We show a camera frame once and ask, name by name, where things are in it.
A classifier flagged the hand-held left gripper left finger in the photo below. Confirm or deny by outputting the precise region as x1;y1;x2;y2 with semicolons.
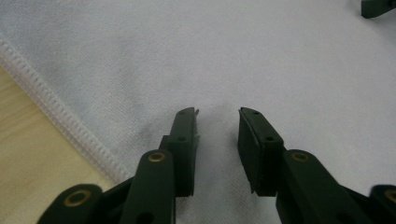
159;106;201;198

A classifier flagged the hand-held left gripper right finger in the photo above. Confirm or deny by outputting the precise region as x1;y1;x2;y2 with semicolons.
237;106;286;198

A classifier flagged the pale lavender patterned towel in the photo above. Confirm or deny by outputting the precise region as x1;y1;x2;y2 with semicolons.
0;0;396;224

